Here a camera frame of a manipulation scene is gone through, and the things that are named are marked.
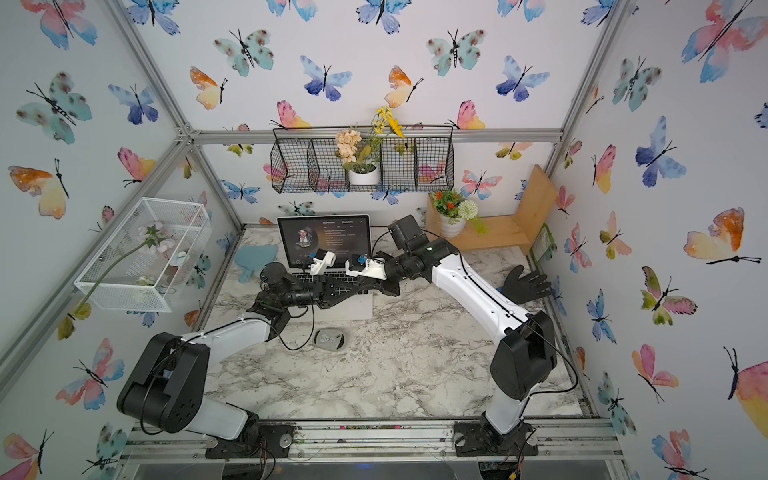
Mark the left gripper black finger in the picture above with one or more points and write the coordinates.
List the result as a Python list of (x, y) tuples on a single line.
[(350, 299), (357, 284)]

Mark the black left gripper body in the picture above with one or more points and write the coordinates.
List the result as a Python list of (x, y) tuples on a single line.
[(303, 296)]

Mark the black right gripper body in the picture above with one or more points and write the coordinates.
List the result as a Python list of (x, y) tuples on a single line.
[(397, 270)]

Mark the grey wireless mouse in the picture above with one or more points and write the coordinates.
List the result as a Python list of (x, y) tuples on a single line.
[(330, 339)]

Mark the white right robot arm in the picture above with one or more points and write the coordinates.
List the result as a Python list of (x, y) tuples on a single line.
[(525, 351)]

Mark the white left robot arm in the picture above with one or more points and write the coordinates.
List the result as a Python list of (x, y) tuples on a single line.
[(166, 389)]

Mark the silver laptop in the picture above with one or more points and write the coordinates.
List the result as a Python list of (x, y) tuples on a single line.
[(324, 243)]

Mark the white ribbed flower pot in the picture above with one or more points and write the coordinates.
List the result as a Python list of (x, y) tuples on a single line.
[(451, 227)]

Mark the light blue hand mirror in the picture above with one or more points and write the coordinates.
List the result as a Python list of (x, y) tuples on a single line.
[(252, 258)]

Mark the green artificial plant with flowers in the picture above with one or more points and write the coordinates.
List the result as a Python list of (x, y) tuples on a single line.
[(453, 204)]

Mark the black and blue work glove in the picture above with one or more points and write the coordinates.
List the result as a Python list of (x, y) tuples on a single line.
[(520, 287)]

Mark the white pot with beige flowers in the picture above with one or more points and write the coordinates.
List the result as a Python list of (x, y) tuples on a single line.
[(360, 157)]

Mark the green and white leaflet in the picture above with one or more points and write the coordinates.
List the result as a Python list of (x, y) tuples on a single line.
[(544, 246)]

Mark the wooden desktop shelf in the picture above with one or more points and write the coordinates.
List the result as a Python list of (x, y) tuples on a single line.
[(519, 229)]

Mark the yellow artificial flower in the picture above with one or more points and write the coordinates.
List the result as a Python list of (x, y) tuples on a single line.
[(384, 124)]

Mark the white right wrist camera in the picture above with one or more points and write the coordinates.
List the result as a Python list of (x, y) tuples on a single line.
[(360, 265)]

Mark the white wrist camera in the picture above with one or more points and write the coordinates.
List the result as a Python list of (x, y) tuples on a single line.
[(360, 265), (321, 261)]

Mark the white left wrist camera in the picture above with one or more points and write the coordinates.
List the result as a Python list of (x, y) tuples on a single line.
[(321, 261)]

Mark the black wire wall basket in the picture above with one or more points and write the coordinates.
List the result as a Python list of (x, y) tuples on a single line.
[(418, 159)]

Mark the white mesh wall box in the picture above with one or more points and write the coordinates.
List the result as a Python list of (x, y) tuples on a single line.
[(148, 258)]

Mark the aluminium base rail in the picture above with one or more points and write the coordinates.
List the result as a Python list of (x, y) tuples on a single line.
[(371, 441)]

